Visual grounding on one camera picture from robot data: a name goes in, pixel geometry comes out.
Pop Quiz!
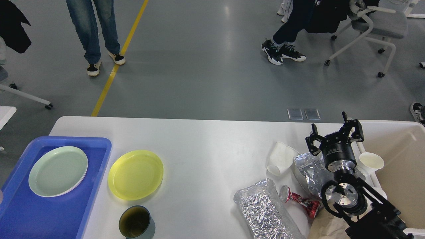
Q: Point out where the silver foil bag rear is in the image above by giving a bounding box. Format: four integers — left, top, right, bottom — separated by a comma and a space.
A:
292, 153, 366, 199

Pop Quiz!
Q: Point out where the beige plastic bin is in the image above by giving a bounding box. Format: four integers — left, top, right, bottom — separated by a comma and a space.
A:
360, 120, 425, 239

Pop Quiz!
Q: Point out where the floor socket plate left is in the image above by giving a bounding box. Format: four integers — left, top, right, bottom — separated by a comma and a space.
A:
287, 109, 304, 120

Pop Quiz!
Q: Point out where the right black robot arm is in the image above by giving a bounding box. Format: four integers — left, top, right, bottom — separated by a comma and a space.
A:
305, 112, 414, 239

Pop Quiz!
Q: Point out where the floor socket plate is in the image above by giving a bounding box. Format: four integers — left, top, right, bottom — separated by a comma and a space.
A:
287, 109, 304, 120
304, 109, 321, 120

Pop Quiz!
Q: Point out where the white paper cup upright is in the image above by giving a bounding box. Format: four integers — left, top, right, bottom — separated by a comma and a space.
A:
357, 152, 384, 176

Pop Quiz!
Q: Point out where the white side table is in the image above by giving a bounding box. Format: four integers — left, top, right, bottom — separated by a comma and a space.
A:
0, 106, 17, 130

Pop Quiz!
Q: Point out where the person with black sneakers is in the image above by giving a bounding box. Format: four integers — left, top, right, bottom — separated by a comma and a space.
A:
262, 0, 315, 65

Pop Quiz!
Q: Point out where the blue plastic tray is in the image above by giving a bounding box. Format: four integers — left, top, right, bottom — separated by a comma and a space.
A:
0, 136, 112, 239

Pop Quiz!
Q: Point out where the black jacket left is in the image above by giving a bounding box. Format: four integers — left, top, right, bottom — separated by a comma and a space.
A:
0, 0, 32, 53

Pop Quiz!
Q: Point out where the person at right edge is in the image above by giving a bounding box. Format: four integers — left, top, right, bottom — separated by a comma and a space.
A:
410, 102, 425, 126

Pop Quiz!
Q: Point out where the brown paper bag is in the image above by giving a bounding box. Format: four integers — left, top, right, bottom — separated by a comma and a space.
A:
307, 208, 349, 239

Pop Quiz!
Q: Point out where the crushed red soda can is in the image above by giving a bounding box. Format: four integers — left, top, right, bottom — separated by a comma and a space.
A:
280, 185, 321, 219

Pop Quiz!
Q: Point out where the pale green plate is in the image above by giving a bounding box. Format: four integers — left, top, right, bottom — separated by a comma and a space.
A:
28, 146, 88, 197

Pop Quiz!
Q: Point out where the white paper cup lying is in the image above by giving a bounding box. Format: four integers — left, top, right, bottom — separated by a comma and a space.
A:
267, 142, 299, 176

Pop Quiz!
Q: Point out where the dark teal cup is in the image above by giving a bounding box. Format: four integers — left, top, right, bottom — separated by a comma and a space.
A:
119, 205, 156, 239

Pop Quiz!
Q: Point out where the floor socket plate right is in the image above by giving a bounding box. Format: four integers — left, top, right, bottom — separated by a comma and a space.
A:
304, 109, 321, 120

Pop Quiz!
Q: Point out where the office chair left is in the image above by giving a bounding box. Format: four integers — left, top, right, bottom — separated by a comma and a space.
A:
0, 84, 53, 110

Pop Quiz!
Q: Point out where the person in blue jeans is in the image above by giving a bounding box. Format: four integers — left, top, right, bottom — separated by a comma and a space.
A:
66, 0, 126, 77

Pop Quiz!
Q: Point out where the silver foil bag front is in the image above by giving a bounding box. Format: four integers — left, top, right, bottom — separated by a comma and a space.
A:
233, 178, 305, 239

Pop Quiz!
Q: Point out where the white office chair right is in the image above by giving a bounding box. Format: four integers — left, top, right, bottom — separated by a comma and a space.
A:
325, 0, 408, 78

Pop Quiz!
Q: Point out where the yellow plastic plate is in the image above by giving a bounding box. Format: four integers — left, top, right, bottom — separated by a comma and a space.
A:
108, 150, 164, 201

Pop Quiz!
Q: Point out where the person in white trousers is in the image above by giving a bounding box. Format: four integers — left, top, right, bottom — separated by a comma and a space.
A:
277, 0, 293, 23

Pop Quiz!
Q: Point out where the silver foil bag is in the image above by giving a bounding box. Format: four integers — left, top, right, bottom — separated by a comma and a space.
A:
292, 153, 366, 199
233, 178, 305, 239

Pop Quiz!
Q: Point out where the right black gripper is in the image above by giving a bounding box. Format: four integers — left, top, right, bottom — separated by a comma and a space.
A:
305, 112, 365, 173

